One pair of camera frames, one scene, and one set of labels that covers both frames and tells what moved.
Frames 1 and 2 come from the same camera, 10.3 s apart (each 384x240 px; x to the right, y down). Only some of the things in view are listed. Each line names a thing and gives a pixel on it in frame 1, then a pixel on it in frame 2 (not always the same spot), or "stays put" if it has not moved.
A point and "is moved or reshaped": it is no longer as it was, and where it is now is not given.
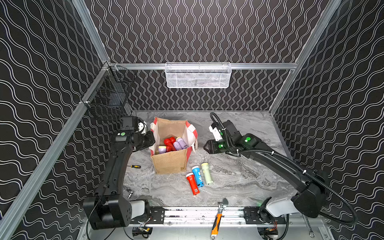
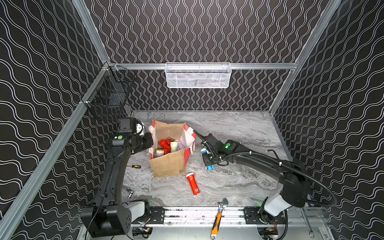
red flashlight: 168,142 is moved or reshaped
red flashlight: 191,178 stays put
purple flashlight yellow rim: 180,141 is moved or reshaped
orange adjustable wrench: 222,205 stays put
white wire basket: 201,75 stays put
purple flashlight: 162,149 is moved or reshaped
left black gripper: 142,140 stays put
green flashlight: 206,169 → 173,145
